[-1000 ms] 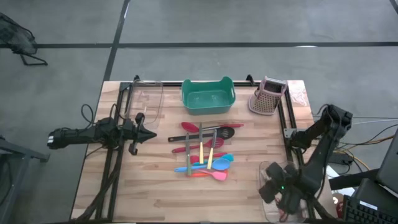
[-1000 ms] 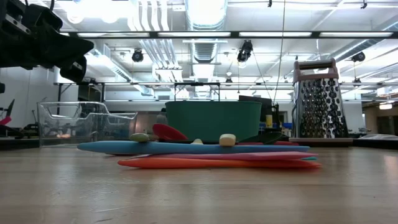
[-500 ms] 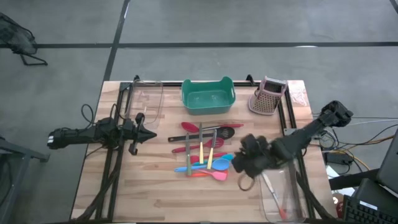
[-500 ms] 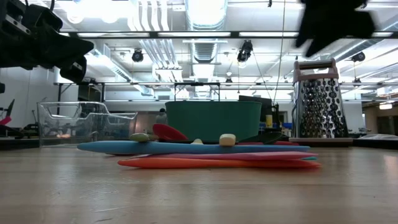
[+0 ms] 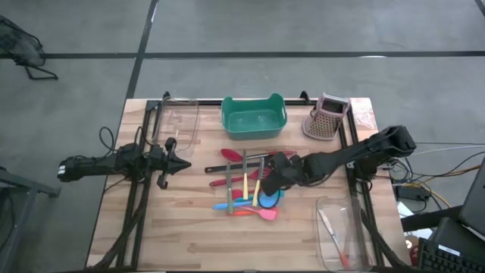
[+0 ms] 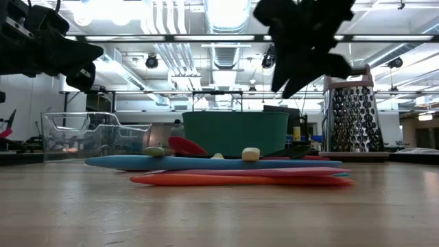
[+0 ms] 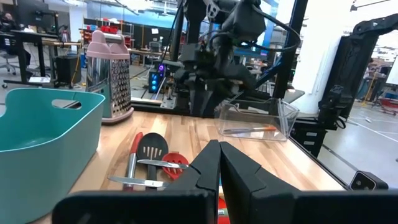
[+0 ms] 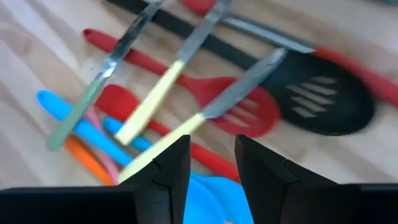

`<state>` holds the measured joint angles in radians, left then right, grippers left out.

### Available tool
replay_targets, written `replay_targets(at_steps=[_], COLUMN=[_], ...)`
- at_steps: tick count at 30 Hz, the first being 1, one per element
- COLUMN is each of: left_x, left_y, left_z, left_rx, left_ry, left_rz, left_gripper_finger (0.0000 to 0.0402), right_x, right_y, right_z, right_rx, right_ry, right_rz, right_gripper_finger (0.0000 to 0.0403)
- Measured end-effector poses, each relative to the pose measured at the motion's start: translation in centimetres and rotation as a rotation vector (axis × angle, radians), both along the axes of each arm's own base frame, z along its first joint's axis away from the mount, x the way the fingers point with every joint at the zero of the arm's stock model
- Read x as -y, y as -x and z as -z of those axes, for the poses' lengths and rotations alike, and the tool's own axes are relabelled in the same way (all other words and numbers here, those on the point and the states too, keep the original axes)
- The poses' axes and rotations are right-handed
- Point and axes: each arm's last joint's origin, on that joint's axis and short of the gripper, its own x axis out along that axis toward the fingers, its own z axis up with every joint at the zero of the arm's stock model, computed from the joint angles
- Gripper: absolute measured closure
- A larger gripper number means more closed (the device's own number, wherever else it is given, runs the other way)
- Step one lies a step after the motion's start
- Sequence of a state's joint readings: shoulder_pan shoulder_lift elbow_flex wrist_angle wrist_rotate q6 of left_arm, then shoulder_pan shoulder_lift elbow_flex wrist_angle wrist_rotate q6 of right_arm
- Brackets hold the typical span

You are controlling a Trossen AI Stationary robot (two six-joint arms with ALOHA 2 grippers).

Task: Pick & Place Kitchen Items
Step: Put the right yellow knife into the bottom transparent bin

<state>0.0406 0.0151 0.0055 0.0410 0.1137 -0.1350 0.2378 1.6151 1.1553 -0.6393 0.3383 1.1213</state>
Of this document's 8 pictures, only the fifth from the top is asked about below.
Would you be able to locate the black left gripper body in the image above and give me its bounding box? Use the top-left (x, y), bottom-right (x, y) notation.
top-left (149, 136), bottom-right (179, 190)

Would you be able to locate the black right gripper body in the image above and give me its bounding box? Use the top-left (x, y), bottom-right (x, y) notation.
top-left (271, 151), bottom-right (306, 187)

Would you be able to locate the yellow-handled knife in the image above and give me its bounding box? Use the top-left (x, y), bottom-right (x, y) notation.
top-left (252, 156), bottom-right (266, 208)
top-left (242, 149), bottom-right (249, 201)

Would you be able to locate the light blue silicone spatula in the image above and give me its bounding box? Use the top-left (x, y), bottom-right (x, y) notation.
top-left (211, 191), bottom-right (282, 211)

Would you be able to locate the red slotted silicone turner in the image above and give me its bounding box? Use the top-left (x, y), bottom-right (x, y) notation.
top-left (208, 168), bottom-right (272, 187)

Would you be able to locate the green-handled knife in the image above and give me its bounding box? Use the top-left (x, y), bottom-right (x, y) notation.
top-left (225, 162), bottom-right (234, 215)

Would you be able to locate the red slotted spoon metal handle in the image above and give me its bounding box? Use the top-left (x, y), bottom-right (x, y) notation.
top-left (221, 148), bottom-right (298, 163)

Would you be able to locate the clear plastic container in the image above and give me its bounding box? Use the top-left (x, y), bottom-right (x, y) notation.
top-left (153, 96), bottom-right (201, 158)
top-left (314, 195), bottom-right (376, 273)

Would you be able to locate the pink metal box grater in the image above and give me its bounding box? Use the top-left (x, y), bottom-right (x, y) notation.
top-left (302, 92), bottom-right (352, 142)

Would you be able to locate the teal plastic bin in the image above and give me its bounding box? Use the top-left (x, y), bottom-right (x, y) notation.
top-left (221, 93), bottom-right (288, 141)

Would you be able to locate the clear plastic bag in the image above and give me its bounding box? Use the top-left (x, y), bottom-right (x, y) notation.
top-left (350, 97), bottom-right (379, 131)

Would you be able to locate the black power adapter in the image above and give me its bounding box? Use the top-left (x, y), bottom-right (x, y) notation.
top-left (396, 184), bottom-right (432, 202)

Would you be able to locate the grey metal cart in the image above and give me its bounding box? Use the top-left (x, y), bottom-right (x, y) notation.
top-left (0, 165), bottom-right (61, 273)

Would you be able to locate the black keyboard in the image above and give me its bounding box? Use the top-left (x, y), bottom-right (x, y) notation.
top-left (416, 237), bottom-right (485, 273)

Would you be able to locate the black mesh chair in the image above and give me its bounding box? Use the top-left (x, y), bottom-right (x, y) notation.
top-left (0, 14), bottom-right (60, 81)

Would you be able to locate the black laptop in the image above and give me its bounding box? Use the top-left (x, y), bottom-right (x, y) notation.
top-left (457, 157), bottom-right (485, 238)

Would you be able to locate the pink utensil handle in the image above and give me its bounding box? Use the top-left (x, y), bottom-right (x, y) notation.
top-left (239, 205), bottom-right (280, 221)

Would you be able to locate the orange utensil handle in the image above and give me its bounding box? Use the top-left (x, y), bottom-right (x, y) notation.
top-left (226, 209), bottom-right (262, 218)

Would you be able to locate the black aluminium table frame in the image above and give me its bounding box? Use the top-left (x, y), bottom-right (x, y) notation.
top-left (113, 90), bottom-right (410, 273)

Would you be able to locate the red-handled knife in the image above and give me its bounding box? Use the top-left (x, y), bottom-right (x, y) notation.
top-left (317, 207), bottom-right (350, 269)

